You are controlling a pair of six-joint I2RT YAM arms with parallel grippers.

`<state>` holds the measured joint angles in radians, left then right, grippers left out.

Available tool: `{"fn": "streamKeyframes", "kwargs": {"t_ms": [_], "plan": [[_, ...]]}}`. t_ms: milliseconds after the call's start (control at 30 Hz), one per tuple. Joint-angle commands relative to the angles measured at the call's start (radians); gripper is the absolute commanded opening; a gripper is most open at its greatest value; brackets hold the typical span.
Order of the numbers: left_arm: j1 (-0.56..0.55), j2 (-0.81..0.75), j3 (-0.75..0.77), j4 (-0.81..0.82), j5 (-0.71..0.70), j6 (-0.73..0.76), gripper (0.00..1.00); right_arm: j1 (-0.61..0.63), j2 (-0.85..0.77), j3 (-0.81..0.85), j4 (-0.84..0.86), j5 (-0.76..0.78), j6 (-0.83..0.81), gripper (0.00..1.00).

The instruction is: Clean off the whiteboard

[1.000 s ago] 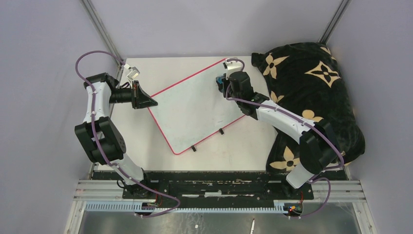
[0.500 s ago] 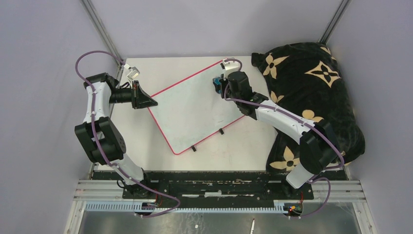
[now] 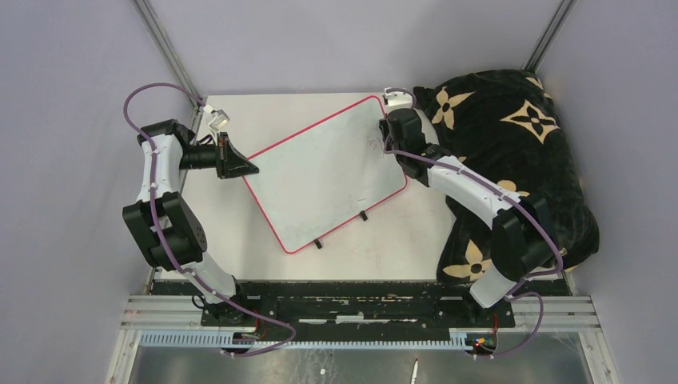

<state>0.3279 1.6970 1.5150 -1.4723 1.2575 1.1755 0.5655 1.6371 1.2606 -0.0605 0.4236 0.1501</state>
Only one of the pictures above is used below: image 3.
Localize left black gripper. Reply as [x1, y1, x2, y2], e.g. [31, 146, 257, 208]
[179, 132, 260, 180]

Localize red framed whiteboard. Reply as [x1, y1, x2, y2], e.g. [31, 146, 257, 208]
[244, 95, 408, 254]

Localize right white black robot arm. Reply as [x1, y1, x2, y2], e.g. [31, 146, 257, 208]
[380, 108, 563, 326]

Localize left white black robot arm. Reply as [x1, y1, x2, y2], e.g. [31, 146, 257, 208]
[122, 119, 260, 326]

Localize black floral plush blanket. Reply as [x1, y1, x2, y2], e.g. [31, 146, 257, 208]
[413, 69, 600, 270]

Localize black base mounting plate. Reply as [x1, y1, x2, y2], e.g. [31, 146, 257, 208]
[147, 279, 573, 343]

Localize white marker pen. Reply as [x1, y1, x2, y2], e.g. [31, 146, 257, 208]
[409, 358, 419, 384]

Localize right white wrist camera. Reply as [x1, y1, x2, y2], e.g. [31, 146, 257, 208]
[383, 87, 417, 113]

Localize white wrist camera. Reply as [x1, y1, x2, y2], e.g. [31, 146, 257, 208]
[383, 87, 417, 113]
[203, 105, 230, 133]

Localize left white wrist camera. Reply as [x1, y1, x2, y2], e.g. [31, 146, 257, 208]
[203, 105, 230, 133]

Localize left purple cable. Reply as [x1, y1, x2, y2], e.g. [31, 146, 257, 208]
[123, 81, 297, 358]

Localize left aluminium corner post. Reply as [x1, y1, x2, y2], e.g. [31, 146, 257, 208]
[132, 0, 206, 170]

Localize aluminium corner post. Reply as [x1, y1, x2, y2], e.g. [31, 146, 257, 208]
[522, 0, 577, 72]
[132, 0, 206, 170]

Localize blue toothed cable duct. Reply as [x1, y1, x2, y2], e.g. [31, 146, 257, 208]
[139, 330, 472, 351]

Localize right aluminium corner post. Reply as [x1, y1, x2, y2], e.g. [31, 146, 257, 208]
[522, 0, 577, 72]

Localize aluminium frame rails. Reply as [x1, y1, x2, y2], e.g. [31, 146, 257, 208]
[106, 295, 618, 383]

